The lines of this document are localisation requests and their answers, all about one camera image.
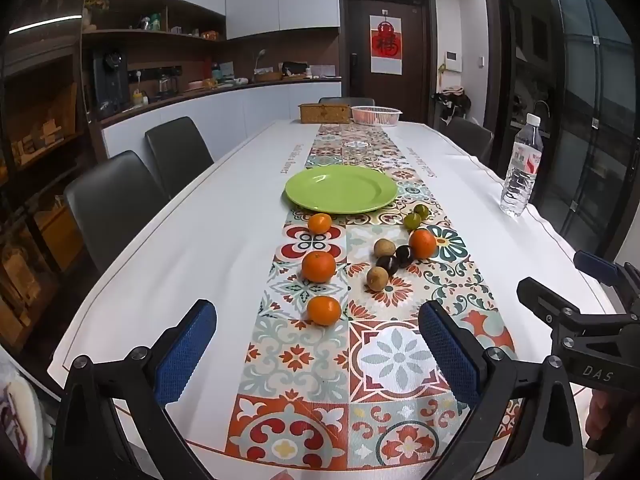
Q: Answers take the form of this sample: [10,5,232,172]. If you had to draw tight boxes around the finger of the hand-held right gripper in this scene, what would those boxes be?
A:
[574,251,640,311]
[517,277,640,356]

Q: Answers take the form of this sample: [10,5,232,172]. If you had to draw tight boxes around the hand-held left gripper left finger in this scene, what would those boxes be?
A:
[52,299,218,480]

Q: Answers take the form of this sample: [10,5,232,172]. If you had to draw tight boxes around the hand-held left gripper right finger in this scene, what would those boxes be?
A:
[418,300,586,480]

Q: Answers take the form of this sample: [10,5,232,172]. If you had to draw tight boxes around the large orange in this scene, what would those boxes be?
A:
[301,250,337,283]

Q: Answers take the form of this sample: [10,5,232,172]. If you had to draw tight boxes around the green plate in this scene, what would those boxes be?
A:
[285,165,399,214]

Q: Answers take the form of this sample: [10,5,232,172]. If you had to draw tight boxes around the person's right hand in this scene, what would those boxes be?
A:
[587,387,640,453]

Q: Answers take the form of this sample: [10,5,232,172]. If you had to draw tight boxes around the patterned tablecloth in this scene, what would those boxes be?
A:
[47,119,618,471]

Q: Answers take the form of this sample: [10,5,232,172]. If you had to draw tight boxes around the clear plastic water bottle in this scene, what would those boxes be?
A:
[500,113,544,217]

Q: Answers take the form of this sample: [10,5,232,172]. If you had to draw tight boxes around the glass sliding door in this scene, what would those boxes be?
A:
[545,0,640,256]

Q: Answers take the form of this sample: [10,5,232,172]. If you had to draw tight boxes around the dark grey chair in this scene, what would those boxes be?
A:
[318,96,376,108]
[145,116,215,201]
[63,150,171,276]
[442,117,495,166]

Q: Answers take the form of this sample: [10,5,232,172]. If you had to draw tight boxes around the pile of clothes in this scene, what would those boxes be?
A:
[432,85,471,126]

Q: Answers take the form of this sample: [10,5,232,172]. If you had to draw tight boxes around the white plastic basket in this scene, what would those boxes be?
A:
[350,105,404,127]

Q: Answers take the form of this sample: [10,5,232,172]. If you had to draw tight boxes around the dark wooden door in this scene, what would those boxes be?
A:
[342,0,438,126]

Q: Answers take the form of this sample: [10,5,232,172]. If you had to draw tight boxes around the wooden display shelf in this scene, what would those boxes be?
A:
[0,35,93,351]

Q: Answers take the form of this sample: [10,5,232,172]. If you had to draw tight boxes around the white counter cabinet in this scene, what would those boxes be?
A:
[87,77,343,161]

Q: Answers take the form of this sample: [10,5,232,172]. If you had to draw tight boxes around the woven wicker box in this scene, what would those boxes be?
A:
[298,103,351,124]

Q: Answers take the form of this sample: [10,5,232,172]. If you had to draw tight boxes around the red and white wall poster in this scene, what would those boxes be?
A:
[370,15,402,73]

